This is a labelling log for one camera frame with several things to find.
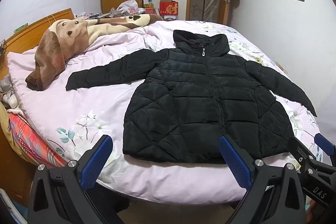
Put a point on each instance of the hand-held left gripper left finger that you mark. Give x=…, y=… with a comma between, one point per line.
x=95, y=161

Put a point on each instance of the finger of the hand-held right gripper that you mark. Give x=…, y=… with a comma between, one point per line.
x=325, y=145
x=302, y=153

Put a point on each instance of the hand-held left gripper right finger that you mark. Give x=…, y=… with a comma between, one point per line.
x=235, y=161

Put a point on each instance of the black puffer jacket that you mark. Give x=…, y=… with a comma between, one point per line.
x=202, y=106

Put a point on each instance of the pink floral bed cover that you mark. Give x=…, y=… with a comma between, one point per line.
x=99, y=103

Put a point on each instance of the red plaid cloth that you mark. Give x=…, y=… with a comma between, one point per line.
x=31, y=140

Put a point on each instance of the white crumpled cloth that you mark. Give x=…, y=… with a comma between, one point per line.
x=9, y=98

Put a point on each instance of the brown dog print blanket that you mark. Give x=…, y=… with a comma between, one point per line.
x=65, y=37

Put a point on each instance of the wooden headboard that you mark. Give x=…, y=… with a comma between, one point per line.
x=29, y=32

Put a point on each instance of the white plastic bag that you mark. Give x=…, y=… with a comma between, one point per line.
x=128, y=6

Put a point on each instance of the red gift box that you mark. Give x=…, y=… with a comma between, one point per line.
x=169, y=8

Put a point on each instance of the wooden bed frame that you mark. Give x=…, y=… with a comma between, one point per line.
x=13, y=176

